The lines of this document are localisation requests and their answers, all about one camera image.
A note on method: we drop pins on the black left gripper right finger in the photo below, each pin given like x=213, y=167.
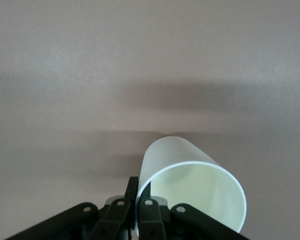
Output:
x=152, y=220

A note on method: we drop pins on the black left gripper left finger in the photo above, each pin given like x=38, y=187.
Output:
x=115, y=220

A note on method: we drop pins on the white paper cup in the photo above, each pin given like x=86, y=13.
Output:
x=177, y=155

